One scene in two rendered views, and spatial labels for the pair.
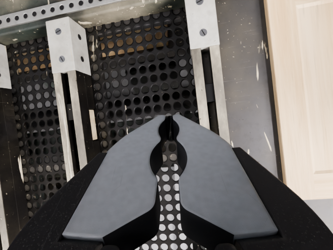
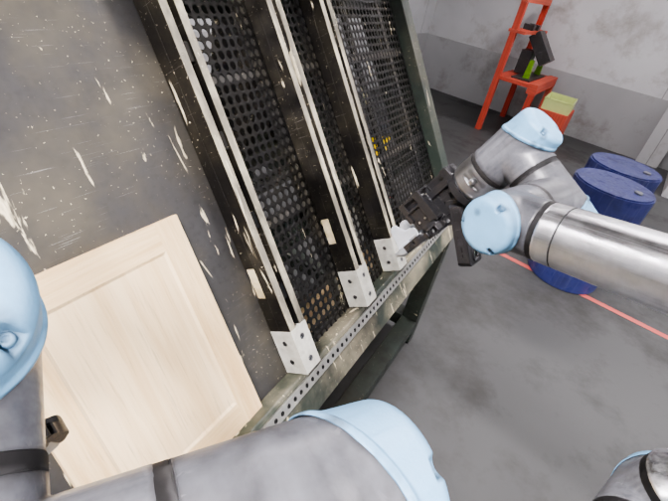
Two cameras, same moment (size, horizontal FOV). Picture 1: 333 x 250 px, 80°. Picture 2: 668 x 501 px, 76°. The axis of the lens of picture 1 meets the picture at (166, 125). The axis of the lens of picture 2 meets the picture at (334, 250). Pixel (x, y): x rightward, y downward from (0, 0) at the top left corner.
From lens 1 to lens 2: 0.80 m
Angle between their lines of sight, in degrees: 45
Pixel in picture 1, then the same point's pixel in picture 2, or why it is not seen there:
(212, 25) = (298, 344)
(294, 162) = (185, 256)
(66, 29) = (366, 297)
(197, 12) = (309, 349)
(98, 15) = (351, 318)
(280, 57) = (232, 351)
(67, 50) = (362, 282)
